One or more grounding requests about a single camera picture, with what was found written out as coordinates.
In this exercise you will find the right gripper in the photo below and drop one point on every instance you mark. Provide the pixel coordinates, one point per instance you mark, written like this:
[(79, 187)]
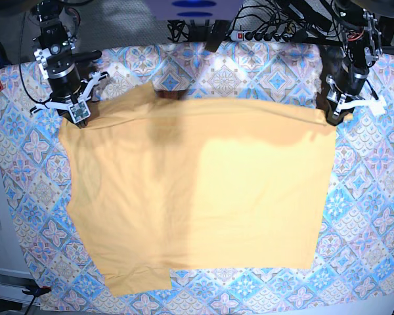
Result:
[(68, 88)]

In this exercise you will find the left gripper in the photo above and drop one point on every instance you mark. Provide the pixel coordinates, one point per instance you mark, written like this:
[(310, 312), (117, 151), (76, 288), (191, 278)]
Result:
[(345, 93)]

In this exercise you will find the yellow T-shirt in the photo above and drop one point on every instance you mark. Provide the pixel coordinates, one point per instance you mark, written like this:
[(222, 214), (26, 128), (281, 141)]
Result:
[(161, 184)]

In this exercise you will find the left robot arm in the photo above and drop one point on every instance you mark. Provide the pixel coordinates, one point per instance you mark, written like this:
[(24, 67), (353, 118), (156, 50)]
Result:
[(361, 42)]

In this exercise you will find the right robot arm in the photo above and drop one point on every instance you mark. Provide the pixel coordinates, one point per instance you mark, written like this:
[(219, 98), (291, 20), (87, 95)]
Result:
[(54, 53)]

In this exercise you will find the white power strip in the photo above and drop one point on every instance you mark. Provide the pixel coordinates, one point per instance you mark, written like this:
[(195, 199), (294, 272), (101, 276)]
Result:
[(239, 35)]

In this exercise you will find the patterned blue pink tablecloth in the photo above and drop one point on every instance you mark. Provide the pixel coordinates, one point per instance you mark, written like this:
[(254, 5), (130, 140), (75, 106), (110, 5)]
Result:
[(354, 260)]

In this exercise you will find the red black clamp lower left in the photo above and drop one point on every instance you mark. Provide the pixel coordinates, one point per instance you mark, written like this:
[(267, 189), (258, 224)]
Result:
[(36, 291)]

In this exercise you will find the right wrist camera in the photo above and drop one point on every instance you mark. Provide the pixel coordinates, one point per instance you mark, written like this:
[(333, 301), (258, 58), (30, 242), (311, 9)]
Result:
[(79, 111)]

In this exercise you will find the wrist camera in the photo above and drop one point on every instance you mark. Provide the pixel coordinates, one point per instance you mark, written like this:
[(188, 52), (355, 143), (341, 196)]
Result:
[(378, 109), (79, 111)]

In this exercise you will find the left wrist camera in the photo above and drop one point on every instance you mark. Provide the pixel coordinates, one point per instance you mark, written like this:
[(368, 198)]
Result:
[(378, 109)]

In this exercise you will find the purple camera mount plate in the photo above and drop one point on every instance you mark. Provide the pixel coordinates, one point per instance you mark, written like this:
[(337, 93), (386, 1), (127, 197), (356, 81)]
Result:
[(194, 9)]

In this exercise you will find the black camera post clamp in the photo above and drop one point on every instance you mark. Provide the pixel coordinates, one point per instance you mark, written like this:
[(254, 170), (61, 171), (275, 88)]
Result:
[(217, 34)]

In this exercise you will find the white rail bracket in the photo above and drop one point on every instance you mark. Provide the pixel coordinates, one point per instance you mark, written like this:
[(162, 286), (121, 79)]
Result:
[(12, 285)]

